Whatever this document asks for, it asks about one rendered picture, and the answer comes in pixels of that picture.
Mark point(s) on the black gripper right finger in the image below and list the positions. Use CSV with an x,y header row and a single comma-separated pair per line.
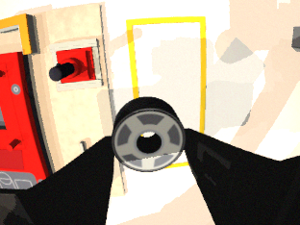
x,y
238,186

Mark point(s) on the yellow rectangular outline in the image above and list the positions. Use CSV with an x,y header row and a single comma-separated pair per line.
x,y
203,58

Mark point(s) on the black wheel with grey hub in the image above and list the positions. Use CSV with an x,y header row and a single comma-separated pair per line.
x,y
147,154

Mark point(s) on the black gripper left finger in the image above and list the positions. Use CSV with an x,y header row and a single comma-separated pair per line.
x,y
78,194

